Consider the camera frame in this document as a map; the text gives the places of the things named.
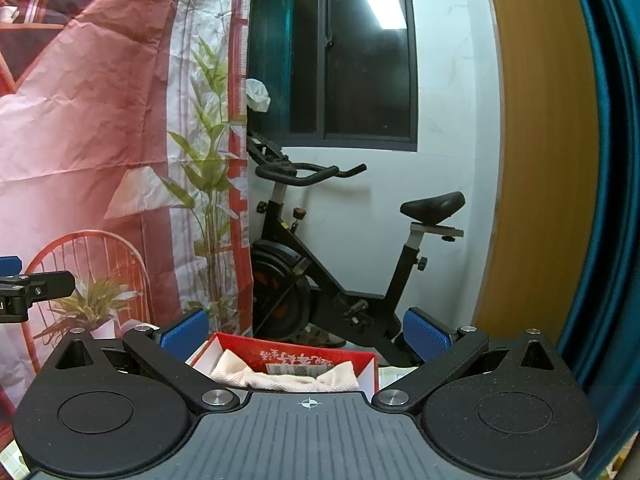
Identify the pink printed backdrop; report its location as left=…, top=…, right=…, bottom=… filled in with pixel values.
left=0, top=0, right=254, bottom=413

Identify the dark window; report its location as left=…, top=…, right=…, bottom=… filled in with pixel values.
left=248, top=0, right=419, bottom=154

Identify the wooden door panel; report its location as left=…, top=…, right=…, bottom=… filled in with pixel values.
left=472, top=0, right=609, bottom=362

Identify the teal curtain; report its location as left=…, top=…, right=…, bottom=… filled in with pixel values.
left=556, top=0, right=640, bottom=477

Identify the white towel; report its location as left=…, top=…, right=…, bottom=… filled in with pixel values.
left=210, top=350, right=361, bottom=394

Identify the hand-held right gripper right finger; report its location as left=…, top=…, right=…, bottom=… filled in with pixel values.
left=371, top=306, right=564, bottom=414

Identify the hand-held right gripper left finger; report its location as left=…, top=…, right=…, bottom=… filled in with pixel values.
left=51, top=306, right=241, bottom=414

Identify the checked tablecloth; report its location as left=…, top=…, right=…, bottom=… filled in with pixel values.
left=0, top=365, right=626, bottom=480

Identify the black exercise bike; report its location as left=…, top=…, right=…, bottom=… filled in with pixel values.
left=245, top=130, right=467, bottom=367

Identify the white plastic bag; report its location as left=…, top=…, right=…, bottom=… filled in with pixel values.
left=244, top=78, right=271, bottom=114

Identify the red cardboard box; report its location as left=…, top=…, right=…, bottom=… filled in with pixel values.
left=185, top=332, right=380, bottom=397

